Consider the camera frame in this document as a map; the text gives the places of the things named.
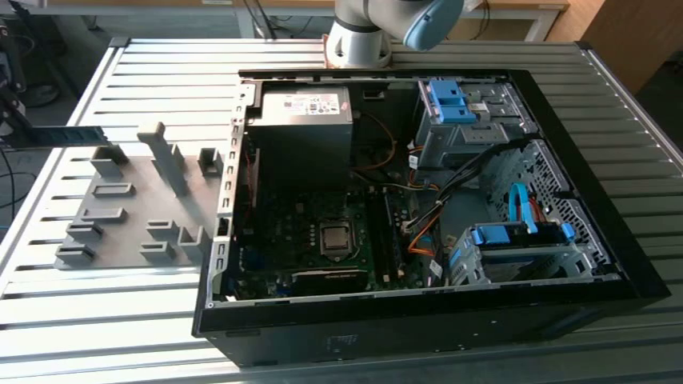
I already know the black graphics card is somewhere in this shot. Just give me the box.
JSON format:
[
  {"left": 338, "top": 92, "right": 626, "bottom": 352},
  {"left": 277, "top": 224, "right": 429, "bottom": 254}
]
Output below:
[{"left": 291, "top": 267, "right": 371, "bottom": 298}]

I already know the hard disk in blue carrier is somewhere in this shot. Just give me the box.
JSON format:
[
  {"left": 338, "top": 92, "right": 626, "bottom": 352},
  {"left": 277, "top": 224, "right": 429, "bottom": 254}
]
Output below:
[{"left": 473, "top": 223, "right": 577, "bottom": 246}]

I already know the blue plastic disk carrier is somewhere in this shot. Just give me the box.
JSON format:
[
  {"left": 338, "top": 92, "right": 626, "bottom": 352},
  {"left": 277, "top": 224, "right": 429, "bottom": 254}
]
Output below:
[{"left": 426, "top": 79, "right": 478, "bottom": 124}]

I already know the green RAM stick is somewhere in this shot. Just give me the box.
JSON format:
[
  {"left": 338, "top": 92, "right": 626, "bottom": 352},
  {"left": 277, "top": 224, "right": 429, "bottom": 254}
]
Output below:
[{"left": 30, "top": 125, "right": 115, "bottom": 148}]

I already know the blue data wire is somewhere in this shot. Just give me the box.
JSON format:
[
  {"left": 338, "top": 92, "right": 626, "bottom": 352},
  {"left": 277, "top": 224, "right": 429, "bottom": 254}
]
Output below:
[{"left": 509, "top": 182, "right": 539, "bottom": 235}]

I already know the CPU socket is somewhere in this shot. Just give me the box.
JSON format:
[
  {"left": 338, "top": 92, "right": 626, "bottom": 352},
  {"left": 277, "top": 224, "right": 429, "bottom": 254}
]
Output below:
[{"left": 317, "top": 217, "right": 361, "bottom": 262}]

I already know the grey parts rack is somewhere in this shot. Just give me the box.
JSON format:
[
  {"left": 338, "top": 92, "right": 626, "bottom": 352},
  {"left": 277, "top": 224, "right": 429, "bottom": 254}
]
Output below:
[{"left": 53, "top": 121, "right": 226, "bottom": 272}]

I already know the thin orange wire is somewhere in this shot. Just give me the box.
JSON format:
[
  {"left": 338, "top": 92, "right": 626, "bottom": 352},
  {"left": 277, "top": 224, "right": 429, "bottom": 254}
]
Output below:
[{"left": 351, "top": 114, "right": 399, "bottom": 172}]

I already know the brown wooden cabinet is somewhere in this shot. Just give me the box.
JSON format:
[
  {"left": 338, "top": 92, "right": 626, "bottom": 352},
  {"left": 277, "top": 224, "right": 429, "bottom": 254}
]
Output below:
[{"left": 547, "top": 0, "right": 683, "bottom": 95}]

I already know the green motherboard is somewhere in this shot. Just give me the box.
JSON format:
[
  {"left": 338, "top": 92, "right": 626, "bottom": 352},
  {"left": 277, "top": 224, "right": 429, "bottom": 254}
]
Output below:
[{"left": 234, "top": 183, "right": 447, "bottom": 300}]

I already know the silver CPU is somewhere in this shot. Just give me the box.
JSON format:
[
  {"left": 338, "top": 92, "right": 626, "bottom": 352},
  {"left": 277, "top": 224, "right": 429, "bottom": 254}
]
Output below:
[{"left": 323, "top": 226, "right": 351, "bottom": 248}]

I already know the black RAM slot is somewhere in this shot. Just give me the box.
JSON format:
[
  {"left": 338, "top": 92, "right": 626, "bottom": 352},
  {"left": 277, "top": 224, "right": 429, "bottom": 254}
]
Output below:
[{"left": 370, "top": 186, "right": 391, "bottom": 281}]

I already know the grey power supply unit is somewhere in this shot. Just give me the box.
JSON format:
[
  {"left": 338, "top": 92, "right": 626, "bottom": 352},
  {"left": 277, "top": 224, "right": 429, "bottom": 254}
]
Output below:
[{"left": 246, "top": 86, "right": 357, "bottom": 177}]

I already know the orange wire bundle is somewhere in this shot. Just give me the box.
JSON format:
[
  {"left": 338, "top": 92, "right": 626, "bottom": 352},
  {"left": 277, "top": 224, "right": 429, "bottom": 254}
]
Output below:
[{"left": 407, "top": 214, "right": 446, "bottom": 257}]

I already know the black wheeled cart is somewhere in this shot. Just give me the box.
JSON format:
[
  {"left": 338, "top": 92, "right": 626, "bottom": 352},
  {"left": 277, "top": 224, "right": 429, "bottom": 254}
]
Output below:
[{"left": 0, "top": 11, "right": 71, "bottom": 110}]

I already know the black cable bundle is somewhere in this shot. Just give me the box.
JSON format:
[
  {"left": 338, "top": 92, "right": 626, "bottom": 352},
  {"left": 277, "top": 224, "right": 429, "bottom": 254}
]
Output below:
[{"left": 414, "top": 142, "right": 511, "bottom": 235}]

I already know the black open PC case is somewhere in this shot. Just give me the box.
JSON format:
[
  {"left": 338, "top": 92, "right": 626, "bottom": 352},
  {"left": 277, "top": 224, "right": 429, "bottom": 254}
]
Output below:
[{"left": 191, "top": 68, "right": 673, "bottom": 367}]

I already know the grey metal drive cage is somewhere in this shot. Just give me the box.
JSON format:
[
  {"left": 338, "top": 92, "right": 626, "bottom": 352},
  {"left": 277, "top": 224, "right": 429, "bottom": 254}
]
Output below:
[{"left": 414, "top": 78, "right": 541, "bottom": 171}]

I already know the white framed wooden desk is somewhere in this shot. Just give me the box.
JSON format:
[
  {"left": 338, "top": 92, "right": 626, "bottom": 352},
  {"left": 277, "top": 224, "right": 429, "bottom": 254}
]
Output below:
[{"left": 47, "top": 0, "right": 570, "bottom": 43}]

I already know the grey metal disk bay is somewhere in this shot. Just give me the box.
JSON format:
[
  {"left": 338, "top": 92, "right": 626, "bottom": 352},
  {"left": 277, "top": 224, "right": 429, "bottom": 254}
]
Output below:
[{"left": 446, "top": 222, "right": 610, "bottom": 286}]

